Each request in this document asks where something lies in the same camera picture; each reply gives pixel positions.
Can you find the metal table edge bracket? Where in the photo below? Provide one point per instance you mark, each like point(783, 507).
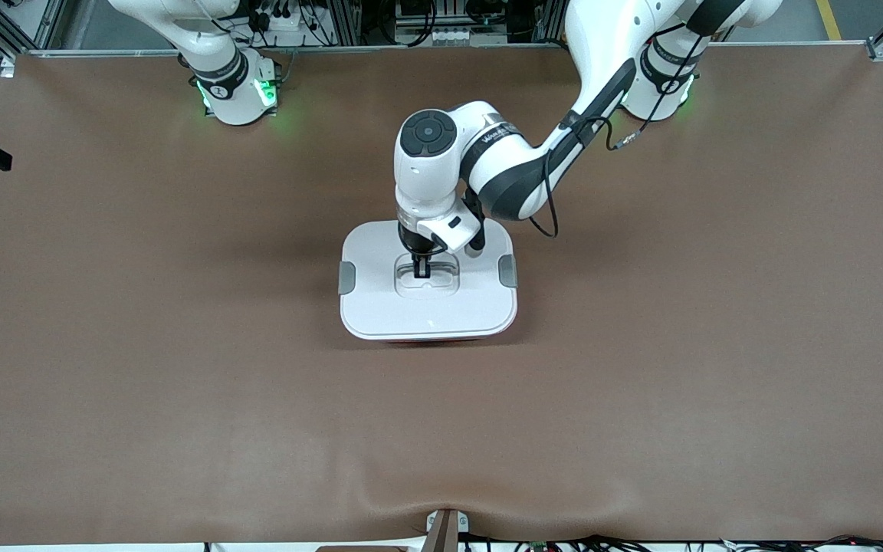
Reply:
point(445, 533)

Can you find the silver table edge rail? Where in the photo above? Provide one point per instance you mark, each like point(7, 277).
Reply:
point(411, 47)

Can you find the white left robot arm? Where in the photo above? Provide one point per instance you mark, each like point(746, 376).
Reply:
point(426, 176)

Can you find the white power strip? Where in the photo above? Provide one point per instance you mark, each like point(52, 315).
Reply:
point(292, 31)
point(449, 36)

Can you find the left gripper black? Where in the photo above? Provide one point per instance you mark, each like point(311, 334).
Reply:
point(415, 244)

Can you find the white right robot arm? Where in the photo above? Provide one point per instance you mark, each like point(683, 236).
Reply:
point(227, 92)

